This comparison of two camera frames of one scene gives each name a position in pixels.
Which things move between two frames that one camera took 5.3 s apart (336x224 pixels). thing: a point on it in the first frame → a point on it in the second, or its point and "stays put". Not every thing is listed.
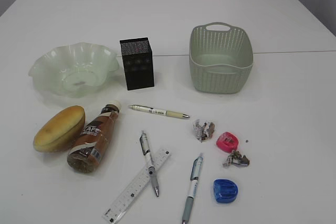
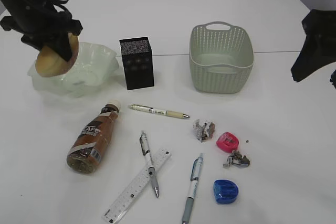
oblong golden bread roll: x=60 y=130 → x=49 y=63
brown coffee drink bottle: x=84 y=156 stays put
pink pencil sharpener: x=227 y=142 stays put
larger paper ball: x=203 y=131 stays put
